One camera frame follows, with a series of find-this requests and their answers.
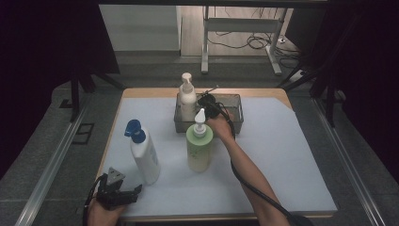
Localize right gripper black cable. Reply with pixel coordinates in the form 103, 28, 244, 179
208, 102, 302, 225

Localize cream pump bottle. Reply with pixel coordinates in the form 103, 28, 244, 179
178, 73, 199, 122

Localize person's dark clothing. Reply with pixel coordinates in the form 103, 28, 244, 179
288, 214, 315, 226

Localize white power strip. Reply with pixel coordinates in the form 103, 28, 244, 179
289, 70, 308, 83

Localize white bottle with blue cap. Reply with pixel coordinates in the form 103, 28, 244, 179
124, 119, 162, 186

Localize aluminium rail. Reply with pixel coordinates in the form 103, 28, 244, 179
14, 93, 92, 226
311, 97, 388, 226

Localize person's right hand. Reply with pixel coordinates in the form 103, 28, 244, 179
205, 112, 237, 143

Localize person's left hand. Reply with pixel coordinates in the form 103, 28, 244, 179
87, 200, 126, 226

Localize grey metal mesh basket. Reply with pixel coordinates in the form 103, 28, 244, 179
173, 91, 245, 135

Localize green pump bottle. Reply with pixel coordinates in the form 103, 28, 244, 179
185, 107, 215, 173

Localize white foam mat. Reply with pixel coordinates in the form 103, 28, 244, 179
96, 96, 338, 219

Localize white metal stand frame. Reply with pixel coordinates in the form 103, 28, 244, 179
200, 6, 283, 76

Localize white wall panel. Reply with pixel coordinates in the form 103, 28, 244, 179
99, 4, 183, 53

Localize black metal stand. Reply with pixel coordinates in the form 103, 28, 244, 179
68, 60, 127, 123
276, 60, 344, 128

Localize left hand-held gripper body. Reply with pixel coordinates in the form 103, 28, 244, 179
95, 167, 132, 211

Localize tangle of black floor cables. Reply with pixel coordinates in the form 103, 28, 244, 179
206, 8, 304, 69

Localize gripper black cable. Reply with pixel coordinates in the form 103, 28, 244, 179
81, 173, 107, 226
208, 102, 302, 225

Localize wooden table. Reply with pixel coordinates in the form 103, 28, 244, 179
94, 88, 336, 223

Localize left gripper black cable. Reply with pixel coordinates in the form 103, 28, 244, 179
81, 173, 107, 226

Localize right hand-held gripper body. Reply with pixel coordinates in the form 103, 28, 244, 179
197, 85, 226, 120

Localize dark curtain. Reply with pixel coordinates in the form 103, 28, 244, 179
0, 0, 120, 178
284, 0, 399, 185

